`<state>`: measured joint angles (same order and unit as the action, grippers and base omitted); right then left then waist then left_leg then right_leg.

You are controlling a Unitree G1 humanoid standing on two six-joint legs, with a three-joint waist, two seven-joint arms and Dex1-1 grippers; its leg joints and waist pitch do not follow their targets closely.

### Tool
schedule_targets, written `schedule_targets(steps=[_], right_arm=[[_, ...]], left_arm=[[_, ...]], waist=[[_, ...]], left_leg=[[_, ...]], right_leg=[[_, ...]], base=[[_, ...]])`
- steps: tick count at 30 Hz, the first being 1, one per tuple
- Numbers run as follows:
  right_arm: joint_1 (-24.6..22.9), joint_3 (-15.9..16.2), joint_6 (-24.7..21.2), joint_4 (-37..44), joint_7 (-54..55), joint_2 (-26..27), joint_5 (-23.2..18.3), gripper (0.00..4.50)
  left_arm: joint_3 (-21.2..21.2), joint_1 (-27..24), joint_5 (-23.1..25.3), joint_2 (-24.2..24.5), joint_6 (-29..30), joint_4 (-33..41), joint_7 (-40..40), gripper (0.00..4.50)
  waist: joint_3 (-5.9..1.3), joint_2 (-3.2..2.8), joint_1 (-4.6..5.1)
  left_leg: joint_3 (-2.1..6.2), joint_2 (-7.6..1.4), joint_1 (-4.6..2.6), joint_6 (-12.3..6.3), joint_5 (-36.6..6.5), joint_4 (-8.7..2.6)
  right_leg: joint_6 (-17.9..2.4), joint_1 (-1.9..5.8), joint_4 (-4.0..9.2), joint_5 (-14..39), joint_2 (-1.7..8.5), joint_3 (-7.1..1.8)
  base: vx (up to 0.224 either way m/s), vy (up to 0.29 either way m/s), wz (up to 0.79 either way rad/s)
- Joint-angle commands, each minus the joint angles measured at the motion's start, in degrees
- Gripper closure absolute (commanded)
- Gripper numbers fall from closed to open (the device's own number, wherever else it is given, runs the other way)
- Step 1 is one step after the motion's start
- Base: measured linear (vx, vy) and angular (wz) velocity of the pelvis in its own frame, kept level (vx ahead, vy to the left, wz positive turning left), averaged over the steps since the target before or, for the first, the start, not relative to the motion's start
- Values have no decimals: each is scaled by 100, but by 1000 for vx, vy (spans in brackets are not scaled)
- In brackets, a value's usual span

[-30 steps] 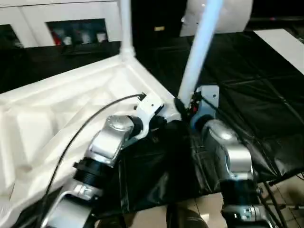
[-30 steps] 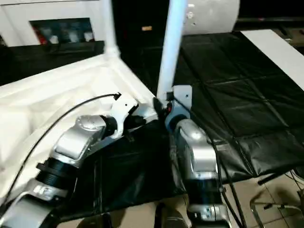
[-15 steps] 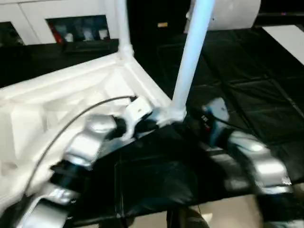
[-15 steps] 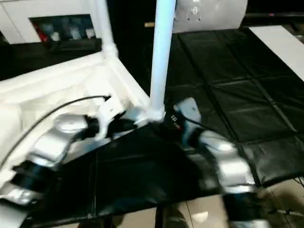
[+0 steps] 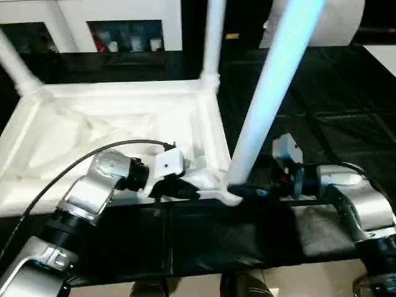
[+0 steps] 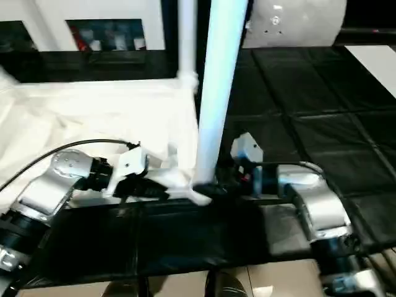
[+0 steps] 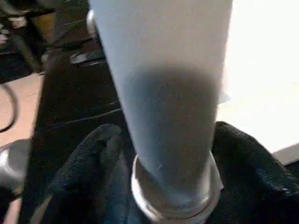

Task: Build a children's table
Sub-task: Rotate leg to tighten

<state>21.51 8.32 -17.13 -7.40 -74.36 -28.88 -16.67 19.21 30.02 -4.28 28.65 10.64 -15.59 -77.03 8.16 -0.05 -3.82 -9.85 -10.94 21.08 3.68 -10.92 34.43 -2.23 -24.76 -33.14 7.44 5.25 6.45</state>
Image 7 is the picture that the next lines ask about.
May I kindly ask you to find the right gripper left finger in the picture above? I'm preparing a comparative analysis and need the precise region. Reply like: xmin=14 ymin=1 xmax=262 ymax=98
xmin=35 ymin=123 xmax=133 ymax=224

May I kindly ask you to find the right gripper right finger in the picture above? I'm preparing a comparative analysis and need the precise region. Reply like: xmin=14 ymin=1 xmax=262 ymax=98
xmin=212 ymin=121 xmax=299 ymax=224

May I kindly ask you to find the white plastic table top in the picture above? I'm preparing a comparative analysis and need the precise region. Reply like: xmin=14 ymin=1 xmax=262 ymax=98
xmin=130 ymin=0 xmax=299 ymax=224

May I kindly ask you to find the dark left robot foot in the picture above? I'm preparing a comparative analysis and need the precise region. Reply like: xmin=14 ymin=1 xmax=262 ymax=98
xmin=0 ymin=139 xmax=32 ymax=196

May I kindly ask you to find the black floor stand leg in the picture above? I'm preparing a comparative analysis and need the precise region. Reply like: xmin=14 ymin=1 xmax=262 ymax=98
xmin=10 ymin=29 xmax=44 ymax=74

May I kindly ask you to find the black looped cable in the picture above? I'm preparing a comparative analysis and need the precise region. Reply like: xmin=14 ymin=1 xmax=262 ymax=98
xmin=0 ymin=83 xmax=20 ymax=133

